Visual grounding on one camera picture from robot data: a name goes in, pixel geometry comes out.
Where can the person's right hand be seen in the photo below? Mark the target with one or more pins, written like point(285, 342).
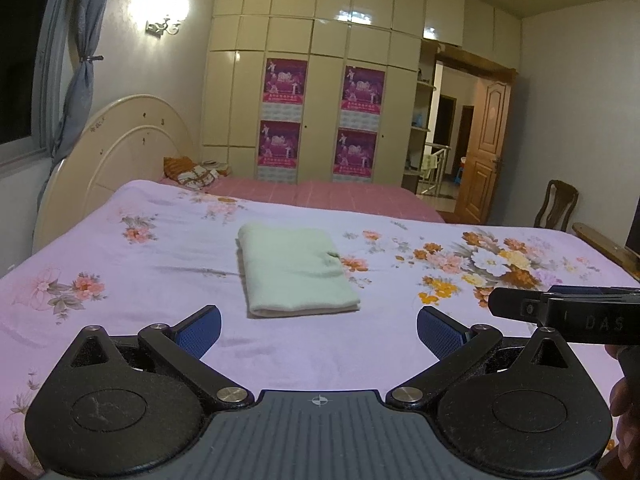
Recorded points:
point(627, 410)

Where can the orange patterned cloth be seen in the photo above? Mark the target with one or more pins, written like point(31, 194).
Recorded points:
point(177, 166)

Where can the orange patterned pillow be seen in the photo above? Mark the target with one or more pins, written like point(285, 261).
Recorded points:
point(197, 177)

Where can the wooden footboard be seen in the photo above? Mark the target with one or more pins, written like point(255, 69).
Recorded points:
point(607, 247)

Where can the pink checked mattress sheet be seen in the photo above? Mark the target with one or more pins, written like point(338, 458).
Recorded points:
point(325, 195)

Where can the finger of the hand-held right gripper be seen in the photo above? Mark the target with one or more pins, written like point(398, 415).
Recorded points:
point(512, 302)

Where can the dark wooden chair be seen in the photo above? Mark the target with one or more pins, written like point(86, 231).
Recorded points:
point(555, 205)

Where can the purple wall poster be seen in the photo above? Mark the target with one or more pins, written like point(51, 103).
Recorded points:
point(279, 145)
point(284, 82)
point(363, 90)
point(355, 152)

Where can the grey blue curtain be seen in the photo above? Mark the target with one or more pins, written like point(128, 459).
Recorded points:
point(82, 85)

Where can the cream towel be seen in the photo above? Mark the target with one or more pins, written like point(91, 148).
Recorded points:
point(295, 270)

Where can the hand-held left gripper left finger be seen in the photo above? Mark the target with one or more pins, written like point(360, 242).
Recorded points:
point(200, 332)

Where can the ornate wall lamp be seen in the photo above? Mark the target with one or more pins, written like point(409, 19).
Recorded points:
point(162, 26)

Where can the cream glossy wardrobe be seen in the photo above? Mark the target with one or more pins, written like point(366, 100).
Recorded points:
point(325, 35)

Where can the blue plastic stool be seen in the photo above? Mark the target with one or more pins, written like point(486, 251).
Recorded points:
point(460, 172)

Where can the dark screen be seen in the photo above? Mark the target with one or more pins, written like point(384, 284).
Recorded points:
point(634, 230)

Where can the cream arched headboard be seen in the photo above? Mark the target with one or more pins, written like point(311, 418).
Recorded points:
point(120, 160)

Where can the lilac floral bedsheet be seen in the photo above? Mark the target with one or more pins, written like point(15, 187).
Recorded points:
point(150, 260)

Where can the brown wooden door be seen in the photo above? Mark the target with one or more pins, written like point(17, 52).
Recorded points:
point(482, 155)

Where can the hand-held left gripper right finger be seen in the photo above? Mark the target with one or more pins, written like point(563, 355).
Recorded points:
point(440, 330)

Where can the stack of books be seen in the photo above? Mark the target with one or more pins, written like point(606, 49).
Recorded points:
point(215, 166)

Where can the dark window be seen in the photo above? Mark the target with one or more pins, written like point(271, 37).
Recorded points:
point(22, 55)

